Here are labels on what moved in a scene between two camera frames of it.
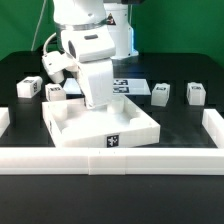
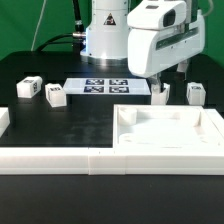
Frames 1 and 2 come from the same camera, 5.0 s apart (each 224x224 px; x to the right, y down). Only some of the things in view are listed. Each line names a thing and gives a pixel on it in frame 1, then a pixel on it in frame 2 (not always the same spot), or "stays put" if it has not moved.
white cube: [160, 94] stays put
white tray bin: [72, 123] to [166, 126]
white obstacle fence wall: [104, 161] stays put
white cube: [196, 93] stays put
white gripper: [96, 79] to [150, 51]
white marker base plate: [120, 86] stays put
